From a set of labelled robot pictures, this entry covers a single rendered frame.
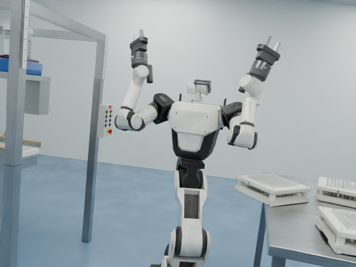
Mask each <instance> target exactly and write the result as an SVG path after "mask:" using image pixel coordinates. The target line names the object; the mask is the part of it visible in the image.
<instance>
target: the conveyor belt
mask: <svg viewBox="0 0 356 267"><path fill-rule="evenodd" d="M0 147H5V143H0ZM39 153H40V151H39V150H38V149H37V148H34V147H27V146H22V160H23V159H27V158H31V157H35V156H38V155H39Z"/></svg>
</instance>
